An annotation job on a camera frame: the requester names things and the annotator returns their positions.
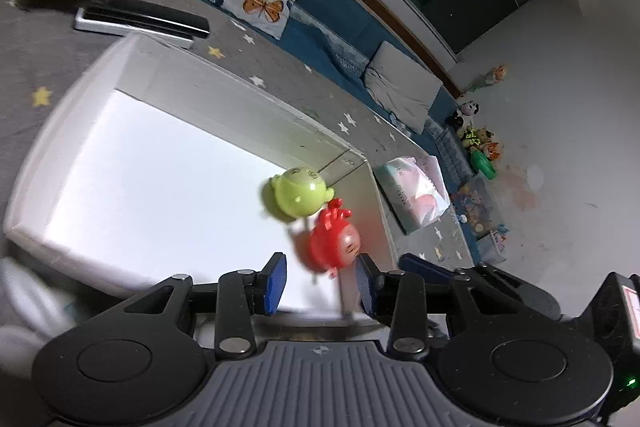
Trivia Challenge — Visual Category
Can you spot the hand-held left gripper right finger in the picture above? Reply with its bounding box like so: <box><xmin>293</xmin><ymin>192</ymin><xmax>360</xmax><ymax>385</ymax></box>
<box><xmin>354</xmin><ymin>254</ymin><xmax>532</xmax><ymax>355</ymax></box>

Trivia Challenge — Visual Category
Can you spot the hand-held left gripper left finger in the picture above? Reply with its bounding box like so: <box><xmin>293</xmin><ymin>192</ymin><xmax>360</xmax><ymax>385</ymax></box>
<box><xmin>102</xmin><ymin>252</ymin><xmax>289</xmax><ymax>356</ymax></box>

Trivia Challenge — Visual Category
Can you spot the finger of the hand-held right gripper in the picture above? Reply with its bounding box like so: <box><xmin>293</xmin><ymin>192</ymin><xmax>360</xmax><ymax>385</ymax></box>
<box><xmin>398</xmin><ymin>253</ymin><xmax>563</xmax><ymax>323</ymax></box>

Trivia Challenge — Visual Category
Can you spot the red round toy figure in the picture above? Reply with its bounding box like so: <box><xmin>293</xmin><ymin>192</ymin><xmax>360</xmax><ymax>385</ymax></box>
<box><xmin>294</xmin><ymin>199</ymin><xmax>363</xmax><ymax>281</ymax></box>

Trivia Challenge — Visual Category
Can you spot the green round toy figure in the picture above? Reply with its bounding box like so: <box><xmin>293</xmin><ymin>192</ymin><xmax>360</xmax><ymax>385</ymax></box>
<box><xmin>260</xmin><ymin>167</ymin><xmax>336</xmax><ymax>223</ymax></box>

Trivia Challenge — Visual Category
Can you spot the white rectangular container box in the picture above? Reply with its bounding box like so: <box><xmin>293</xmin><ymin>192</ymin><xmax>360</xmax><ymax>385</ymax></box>
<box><xmin>2</xmin><ymin>34</ymin><xmax>401</xmax><ymax>314</ymax></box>

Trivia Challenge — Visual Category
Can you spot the pink green tissue pack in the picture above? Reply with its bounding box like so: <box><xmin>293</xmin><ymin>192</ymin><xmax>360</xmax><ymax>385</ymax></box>
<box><xmin>374</xmin><ymin>154</ymin><xmax>451</xmax><ymax>237</ymax></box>

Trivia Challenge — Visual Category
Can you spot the clear storage bin of toys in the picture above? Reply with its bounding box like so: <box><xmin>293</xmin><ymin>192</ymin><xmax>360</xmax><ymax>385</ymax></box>
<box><xmin>449</xmin><ymin>171</ymin><xmax>512</xmax><ymax>264</ymax></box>

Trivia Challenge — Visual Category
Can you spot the green toy bottle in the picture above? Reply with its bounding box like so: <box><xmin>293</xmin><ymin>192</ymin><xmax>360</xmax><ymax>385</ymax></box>
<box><xmin>472</xmin><ymin>150</ymin><xmax>498</xmax><ymax>180</ymax></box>

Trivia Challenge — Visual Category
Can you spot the yellow plush toy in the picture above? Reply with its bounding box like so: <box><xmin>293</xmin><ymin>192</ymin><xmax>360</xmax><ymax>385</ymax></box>
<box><xmin>462</xmin><ymin>126</ymin><xmax>497</xmax><ymax>154</ymax></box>

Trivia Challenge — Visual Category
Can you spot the black and white panda plush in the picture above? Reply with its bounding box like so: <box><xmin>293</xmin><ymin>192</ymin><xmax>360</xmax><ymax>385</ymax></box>
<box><xmin>445</xmin><ymin>100</ymin><xmax>483</xmax><ymax>128</ymax></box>

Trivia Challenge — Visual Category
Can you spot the plain white pillow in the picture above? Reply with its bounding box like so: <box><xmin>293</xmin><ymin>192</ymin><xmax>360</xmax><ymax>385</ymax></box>
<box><xmin>363</xmin><ymin>41</ymin><xmax>444</xmax><ymax>136</ymax></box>

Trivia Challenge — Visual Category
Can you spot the orange and green doll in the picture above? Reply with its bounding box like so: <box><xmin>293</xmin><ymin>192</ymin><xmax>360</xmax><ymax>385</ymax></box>
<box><xmin>481</xmin><ymin>64</ymin><xmax>509</xmax><ymax>86</ymax></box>

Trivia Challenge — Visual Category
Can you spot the white fluffy cloth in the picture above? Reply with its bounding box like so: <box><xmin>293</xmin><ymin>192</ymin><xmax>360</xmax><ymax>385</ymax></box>
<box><xmin>0</xmin><ymin>256</ymin><xmax>77</xmax><ymax>379</ymax></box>

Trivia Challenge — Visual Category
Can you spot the blue floor mat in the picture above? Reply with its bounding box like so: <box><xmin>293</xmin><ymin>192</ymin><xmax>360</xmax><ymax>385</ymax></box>
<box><xmin>137</xmin><ymin>0</ymin><xmax>507</xmax><ymax>264</ymax></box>

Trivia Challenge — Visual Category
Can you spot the black and white flat case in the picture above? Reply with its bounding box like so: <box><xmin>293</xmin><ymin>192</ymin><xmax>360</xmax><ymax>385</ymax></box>
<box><xmin>74</xmin><ymin>0</ymin><xmax>211</xmax><ymax>50</ymax></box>

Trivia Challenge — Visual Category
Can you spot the grey star print blanket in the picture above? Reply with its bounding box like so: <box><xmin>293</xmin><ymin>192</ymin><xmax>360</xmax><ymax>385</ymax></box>
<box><xmin>0</xmin><ymin>0</ymin><xmax>476</xmax><ymax>358</ymax></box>

